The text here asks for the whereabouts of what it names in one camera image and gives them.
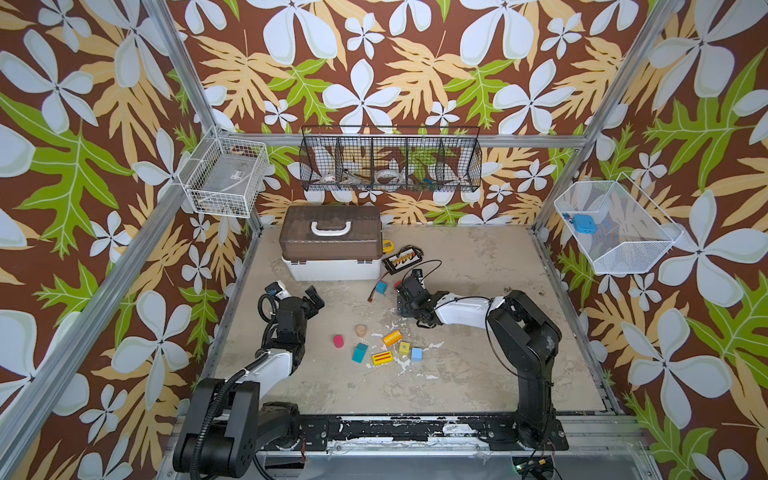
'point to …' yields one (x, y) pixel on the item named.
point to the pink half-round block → (339, 341)
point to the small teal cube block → (381, 287)
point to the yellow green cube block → (404, 348)
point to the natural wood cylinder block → (361, 330)
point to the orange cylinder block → (392, 337)
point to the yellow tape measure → (388, 246)
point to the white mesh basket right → (615, 225)
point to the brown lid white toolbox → (332, 242)
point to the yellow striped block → (382, 358)
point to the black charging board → (406, 257)
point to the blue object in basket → (583, 223)
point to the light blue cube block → (417, 354)
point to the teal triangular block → (359, 353)
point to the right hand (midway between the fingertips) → (409, 303)
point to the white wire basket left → (224, 175)
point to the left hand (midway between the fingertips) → (300, 290)
